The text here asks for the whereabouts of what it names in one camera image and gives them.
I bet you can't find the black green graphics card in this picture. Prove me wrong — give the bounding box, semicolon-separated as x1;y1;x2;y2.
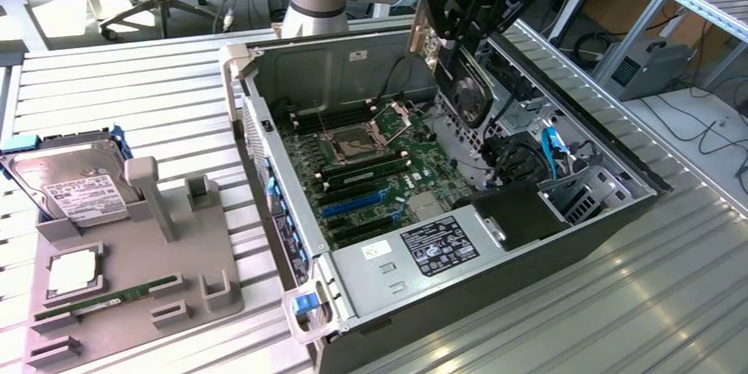
407;0;499;130

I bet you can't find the silver socket cover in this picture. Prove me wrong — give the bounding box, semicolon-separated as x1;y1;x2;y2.
371;102;421;147

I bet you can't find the silver optical drive cage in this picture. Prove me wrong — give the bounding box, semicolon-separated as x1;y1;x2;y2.
435;34;563;165

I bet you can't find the CPU socket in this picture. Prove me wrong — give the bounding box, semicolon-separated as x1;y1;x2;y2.
330;126;382;165

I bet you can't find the green motherboard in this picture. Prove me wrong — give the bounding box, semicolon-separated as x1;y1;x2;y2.
274;100;470;252

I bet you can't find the green RAM stick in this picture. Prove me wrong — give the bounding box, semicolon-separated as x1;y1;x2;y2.
34;275;181;321
325;163;411;189

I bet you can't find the silver chipset heatsink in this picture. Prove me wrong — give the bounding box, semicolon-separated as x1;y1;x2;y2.
409;192;455;220

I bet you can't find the silver disk bay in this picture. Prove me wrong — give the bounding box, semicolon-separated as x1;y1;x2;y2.
537;163;642;229

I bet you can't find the grey office chair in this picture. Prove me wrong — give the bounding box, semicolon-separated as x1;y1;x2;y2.
97;0;231;42

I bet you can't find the blue expansion slot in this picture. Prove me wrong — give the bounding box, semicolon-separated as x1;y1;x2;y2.
319;195;385;219

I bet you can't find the black plastic drive cover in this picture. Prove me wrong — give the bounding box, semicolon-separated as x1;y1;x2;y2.
470;180;573;252

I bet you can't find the long black expansion slot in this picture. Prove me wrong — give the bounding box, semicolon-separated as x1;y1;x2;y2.
327;217;393;240

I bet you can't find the silver power supply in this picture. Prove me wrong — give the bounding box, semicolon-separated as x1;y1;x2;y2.
318;206;510;321

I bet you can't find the open black PC case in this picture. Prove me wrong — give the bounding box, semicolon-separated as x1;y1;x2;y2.
222;17;674;374

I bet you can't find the blue side panel latch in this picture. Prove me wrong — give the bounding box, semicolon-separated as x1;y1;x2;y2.
294;294;322;316

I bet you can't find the silver hard disk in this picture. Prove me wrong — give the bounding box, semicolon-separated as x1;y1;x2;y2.
0;137;146;229

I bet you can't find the grey parts rack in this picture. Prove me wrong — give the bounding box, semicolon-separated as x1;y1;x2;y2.
23;154;247;371

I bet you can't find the blue disk caddy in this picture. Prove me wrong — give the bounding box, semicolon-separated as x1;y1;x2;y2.
0;123;137;163

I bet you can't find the silver CPU chip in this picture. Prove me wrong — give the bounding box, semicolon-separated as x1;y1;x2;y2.
46;251;99;294

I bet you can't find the long black wire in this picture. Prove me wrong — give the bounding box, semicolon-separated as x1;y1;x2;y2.
377;54;438;103

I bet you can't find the grey box with handle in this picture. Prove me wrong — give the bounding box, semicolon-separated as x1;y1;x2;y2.
594;39;695;102

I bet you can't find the blue data wire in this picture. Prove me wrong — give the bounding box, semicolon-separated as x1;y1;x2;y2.
541;126;566;180

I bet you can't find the aluminium frame rack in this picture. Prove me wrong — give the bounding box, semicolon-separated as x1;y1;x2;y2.
590;0;748;88

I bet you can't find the black power wire bundle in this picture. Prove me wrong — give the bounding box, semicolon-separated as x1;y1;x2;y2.
482;131;549;187

